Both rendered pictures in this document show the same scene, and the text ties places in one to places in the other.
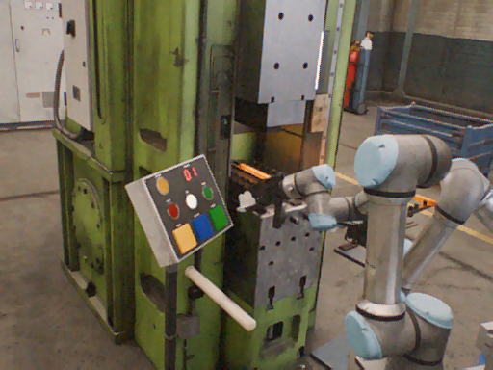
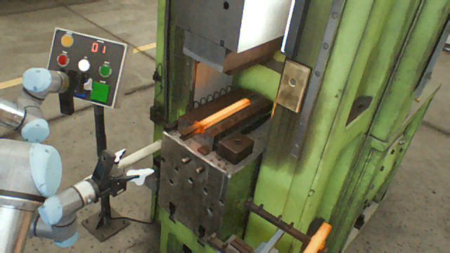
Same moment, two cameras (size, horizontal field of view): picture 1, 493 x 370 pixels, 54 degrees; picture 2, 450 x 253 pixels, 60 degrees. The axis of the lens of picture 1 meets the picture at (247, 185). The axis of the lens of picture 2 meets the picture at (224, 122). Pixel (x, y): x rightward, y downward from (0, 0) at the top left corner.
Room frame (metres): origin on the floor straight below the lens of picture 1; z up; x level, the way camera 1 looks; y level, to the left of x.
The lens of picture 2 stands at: (1.67, -1.41, 1.89)
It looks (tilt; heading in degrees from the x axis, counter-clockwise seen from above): 34 degrees down; 73
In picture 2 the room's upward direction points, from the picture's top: 9 degrees clockwise
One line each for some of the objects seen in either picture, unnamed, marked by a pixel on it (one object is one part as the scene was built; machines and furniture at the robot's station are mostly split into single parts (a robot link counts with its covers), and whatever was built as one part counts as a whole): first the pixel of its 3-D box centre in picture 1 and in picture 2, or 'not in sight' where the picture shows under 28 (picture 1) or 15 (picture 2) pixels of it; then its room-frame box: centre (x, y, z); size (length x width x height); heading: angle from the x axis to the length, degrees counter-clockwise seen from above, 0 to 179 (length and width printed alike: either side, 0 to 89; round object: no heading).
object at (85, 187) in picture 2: not in sight; (84, 193); (1.53, -0.48, 0.98); 0.08 x 0.05 x 0.08; 128
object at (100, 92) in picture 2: (217, 218); (100, 92); (1.55, 0.10, 1.01); 0.07 x 0.05 x 0.07; 153
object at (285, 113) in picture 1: (255, 103); (239, 38); (2.10, -0.01, 1.32); 0.42 x 0.20 x 0.10; 38
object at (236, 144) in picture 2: not in sight; (237, 148); (2.09, -0.24, 0.95); 0.12 x 0.08 x 0.06; 38
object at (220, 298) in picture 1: (219, 297); (125, 162); (1.65, 0.08, 0.62); 0.44 x 0.05 x 0.05; 38
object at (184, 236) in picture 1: (184, 238); not in sight; (1.37, 0.19, 1.01); 0.07 x 0.05 x 0.07; 153
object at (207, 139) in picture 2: (249, 181); (227, 114); (2.10, -0.01, 0.96); 0.42 x 0.20 x 0.09; 38
